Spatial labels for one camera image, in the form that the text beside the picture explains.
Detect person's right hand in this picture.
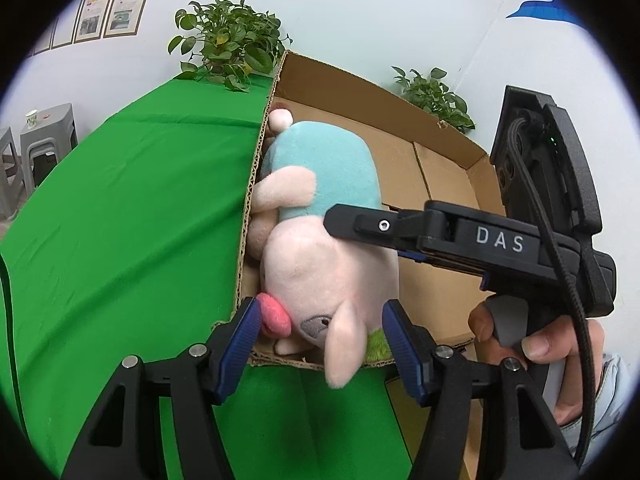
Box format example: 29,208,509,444
468,304,582,426

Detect potted green plant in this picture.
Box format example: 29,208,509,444
167,0,293,92
393,66,475,134

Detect open cardboard box tray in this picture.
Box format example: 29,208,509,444
232,50,507,480

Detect framed wall certificates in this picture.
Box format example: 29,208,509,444
27,0,146,56

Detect green table cloth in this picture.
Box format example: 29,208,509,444
1,77,276,479

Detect grey plastic stool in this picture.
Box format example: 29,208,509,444
0,127,24,220
20,103,78,196

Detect pink pig plush toy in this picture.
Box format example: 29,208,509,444
246,108,399,389

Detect right potted green plant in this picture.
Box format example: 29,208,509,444
393,66,475,134

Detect light blue sleeve forearm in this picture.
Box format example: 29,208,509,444
558,353,634,468

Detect left potted green plant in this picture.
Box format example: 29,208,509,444
167,0,293,92

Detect white paper cup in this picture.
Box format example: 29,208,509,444
26,110,38,128

